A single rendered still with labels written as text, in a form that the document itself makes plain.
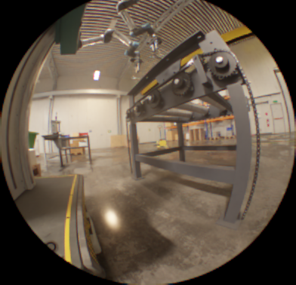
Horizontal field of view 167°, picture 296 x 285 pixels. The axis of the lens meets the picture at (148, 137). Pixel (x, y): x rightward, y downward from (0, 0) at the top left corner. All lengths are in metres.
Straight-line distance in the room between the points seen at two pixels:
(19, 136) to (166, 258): 0.89
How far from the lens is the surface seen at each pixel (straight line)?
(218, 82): 0.60
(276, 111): 9.92
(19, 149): 0.67
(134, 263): 0.57
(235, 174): 0.56
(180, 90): 0.66
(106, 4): 8.29
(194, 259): 0.57
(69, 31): 0.98
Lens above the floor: 0.53
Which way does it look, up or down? 1 degrees up
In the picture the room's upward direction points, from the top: 5 degrees counter-clockwise
